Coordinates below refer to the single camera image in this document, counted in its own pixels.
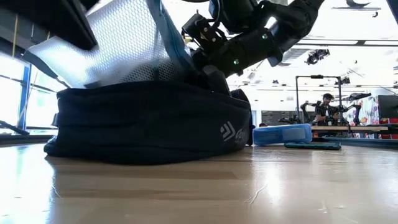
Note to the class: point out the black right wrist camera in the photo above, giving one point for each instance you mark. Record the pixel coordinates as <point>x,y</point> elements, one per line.
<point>202,31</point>

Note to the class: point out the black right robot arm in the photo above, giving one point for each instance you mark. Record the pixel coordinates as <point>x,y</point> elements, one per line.
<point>248,49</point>

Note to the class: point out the black ceiling camera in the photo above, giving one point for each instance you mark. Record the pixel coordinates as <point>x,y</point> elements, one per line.
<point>317,56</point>

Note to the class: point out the black background robot arm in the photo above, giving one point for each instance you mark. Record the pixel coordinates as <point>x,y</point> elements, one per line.
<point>308,110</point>
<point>348,110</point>

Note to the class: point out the long ceiling light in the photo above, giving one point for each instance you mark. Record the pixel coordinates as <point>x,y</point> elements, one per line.
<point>335,42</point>

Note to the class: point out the clear mesh pouch blue zipper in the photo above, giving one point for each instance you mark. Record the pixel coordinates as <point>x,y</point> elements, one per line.
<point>124,40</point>

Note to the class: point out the black background gantry frame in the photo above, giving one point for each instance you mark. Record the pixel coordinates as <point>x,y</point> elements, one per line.
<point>297,99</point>

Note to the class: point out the background wooden table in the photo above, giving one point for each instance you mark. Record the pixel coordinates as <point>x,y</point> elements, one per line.
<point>348,127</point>

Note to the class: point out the black background monitor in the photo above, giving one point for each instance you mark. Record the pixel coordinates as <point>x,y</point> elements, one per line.
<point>388,107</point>

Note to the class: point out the blue first aid kit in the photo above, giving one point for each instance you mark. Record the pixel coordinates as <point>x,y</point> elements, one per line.
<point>281,134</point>

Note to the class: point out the red crates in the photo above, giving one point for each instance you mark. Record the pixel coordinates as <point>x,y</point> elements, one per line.
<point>392,127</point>

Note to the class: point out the dark navy backpack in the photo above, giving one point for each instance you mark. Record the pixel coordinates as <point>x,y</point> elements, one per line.
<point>149,124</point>

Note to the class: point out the colourful patterned cloth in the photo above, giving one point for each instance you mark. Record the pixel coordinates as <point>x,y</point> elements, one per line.
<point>368,112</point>

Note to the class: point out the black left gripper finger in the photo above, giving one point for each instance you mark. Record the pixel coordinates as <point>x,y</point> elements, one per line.
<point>46,18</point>

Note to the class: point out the person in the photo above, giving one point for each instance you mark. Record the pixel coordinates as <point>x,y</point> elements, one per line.
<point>263,124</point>
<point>325,112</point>

